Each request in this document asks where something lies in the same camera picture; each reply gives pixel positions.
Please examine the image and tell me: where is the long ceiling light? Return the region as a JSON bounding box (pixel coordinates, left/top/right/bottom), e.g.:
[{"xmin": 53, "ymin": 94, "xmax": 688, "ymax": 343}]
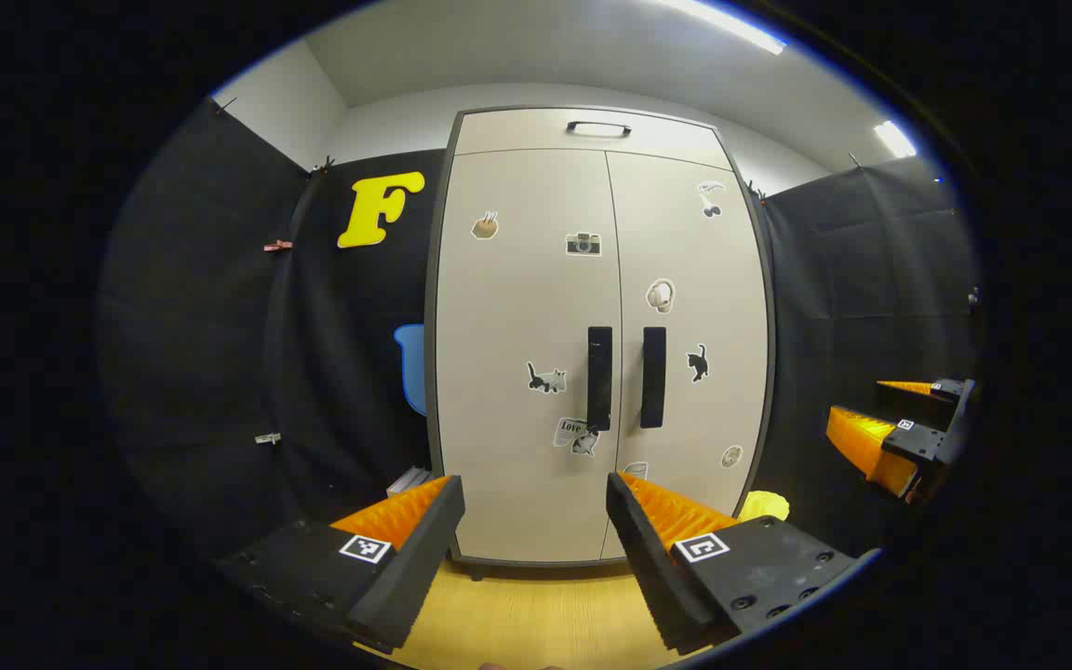
[{"xmin": 657, "ymin": 0, "xmax": 788, "ymax": 55}]

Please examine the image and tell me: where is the pale purple book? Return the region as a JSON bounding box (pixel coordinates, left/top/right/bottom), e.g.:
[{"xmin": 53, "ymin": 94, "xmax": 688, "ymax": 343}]
[{"xmin": 385, "ymin": 465, "xmax": 433, "ymax": 500}]

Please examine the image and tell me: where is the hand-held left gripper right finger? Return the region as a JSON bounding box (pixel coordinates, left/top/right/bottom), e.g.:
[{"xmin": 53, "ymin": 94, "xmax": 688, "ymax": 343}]
[{"xmin": 605, "ymin": 471, "xmax": 883, "ymax": 657}]

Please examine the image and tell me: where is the short ceiling light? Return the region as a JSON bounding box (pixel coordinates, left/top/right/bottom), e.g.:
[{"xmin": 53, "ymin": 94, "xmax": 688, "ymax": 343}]
[{"xmin": 874, "ymin": 119, "xmax": 918, "ymax": 159}]

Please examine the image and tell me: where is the black backdrop cloth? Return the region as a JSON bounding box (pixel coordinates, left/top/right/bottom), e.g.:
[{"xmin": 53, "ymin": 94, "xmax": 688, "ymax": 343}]
[{"xmin": 97, "ymin": 93, "xmax": 980, "ymax": 564}]

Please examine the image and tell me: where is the black door handle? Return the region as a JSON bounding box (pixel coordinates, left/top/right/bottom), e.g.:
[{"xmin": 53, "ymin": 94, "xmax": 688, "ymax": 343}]
[
  {"xmin": 587, "ymin": 326, "xmax": 614, "ymax": 432},
  {"xmin": 640, "ymin": 326, "xmax": 667, "ymax": 430}
]

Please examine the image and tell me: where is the white double-door shoe cabinet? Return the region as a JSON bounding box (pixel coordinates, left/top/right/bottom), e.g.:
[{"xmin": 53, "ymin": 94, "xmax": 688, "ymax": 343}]
[{"xmin": 423, "ymin": 104, "xmax": 777, "ymax": 583}]

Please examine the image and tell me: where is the white shoe cabinet door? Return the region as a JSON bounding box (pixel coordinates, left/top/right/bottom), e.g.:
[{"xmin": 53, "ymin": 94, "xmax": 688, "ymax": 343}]
[
  {"xmin": 435, "ymin": 149, "xmax": 623, "ymax": 566},
  {"xmin": 606, "ymin": 152, "xmax": 770, "ymax": 562}
]

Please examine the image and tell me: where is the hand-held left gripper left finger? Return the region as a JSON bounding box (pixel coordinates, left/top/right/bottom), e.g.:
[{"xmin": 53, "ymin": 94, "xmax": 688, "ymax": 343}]
[{"xmin": 217, "ymin": 475, "xmax": 467, "ymax": 654}]

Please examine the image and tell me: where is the yellow round object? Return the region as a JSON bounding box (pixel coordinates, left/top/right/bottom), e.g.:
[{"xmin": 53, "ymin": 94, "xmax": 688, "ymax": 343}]
[{"xmin": 736, "ymin": 490, "xmax": 791, "ymax": 524}]

